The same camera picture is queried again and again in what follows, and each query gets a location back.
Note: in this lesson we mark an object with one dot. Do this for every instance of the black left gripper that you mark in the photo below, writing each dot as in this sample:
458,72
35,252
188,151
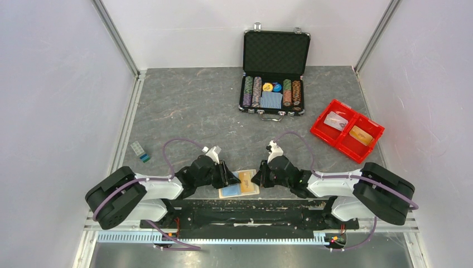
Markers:
226,177

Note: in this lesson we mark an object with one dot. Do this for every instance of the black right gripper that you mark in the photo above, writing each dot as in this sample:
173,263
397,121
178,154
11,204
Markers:
260,178

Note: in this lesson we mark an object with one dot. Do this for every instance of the beige leather card holder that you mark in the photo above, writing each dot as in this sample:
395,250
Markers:
232,191

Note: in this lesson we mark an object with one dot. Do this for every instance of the orange VIP card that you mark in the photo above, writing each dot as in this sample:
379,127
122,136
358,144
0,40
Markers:
247,187

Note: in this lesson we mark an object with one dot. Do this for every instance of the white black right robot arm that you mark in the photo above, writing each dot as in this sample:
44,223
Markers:
372,191

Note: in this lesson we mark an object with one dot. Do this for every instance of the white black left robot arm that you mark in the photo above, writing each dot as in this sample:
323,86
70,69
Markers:
128,196

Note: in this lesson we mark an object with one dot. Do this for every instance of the blue playing card deck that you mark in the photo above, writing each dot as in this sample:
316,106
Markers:
271,100

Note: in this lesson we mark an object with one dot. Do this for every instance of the white card in bin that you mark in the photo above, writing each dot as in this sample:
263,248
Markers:
335,121

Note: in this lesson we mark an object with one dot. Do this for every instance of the yellow card in bin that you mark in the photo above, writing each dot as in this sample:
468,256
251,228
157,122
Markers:
360,135

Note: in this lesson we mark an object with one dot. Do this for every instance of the pink white chip row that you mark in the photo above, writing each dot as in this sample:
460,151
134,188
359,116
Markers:
256,91

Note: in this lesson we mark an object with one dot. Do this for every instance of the green purple chip row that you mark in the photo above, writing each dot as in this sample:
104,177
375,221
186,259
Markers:
247,92

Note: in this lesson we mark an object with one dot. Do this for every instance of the yellow dealer chip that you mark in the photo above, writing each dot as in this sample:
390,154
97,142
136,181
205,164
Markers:
267,87

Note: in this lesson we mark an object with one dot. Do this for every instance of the blue dealer chip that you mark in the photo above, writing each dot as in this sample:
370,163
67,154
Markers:
277,87

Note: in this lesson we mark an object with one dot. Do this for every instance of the green orange chip row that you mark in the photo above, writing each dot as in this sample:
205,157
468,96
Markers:
287,93

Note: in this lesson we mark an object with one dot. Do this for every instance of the orange brown chip row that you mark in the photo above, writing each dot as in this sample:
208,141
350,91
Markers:
296,95

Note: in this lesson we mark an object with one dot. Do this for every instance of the red double plastic bin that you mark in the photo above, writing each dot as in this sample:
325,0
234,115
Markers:
341,140

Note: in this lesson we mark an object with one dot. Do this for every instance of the black poker chip case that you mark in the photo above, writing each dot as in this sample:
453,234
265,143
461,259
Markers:
274,56

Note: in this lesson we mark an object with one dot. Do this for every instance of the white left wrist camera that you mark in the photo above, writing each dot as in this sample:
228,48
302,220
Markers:
212,153

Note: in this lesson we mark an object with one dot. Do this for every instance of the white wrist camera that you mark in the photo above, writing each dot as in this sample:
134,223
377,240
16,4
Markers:
212,153
274,151

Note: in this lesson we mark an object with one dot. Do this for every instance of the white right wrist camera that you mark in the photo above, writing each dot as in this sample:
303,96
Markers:
274,151

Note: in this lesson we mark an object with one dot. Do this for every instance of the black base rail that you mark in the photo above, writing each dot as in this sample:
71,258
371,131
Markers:
251,219

